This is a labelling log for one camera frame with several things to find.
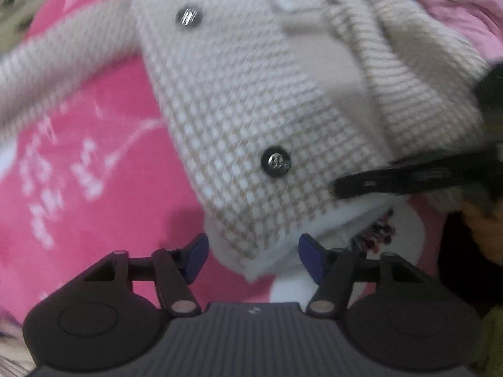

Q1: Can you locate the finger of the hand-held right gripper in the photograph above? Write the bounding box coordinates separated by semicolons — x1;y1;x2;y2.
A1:
332;145;503;201

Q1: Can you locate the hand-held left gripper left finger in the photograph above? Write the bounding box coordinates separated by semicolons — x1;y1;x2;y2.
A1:
82;233;210;319

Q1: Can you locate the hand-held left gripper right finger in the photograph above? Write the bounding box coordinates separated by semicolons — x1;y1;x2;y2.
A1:
298;233;427;320

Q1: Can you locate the beige houndstooth jacket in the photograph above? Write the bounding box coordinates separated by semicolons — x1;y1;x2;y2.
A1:
0;0;492;283

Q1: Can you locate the person's right forearm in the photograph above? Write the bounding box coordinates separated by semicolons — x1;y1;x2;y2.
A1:
460;196;503;265

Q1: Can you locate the pink grey blue quilt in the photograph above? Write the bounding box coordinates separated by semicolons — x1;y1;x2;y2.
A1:
393;0;503;67

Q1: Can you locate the pink floral blanket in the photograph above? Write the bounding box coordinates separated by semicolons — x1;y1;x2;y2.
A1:
0;0;446;338

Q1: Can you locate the person's fuzzy green clothing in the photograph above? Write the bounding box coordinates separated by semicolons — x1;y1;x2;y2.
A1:
469;304;503;377

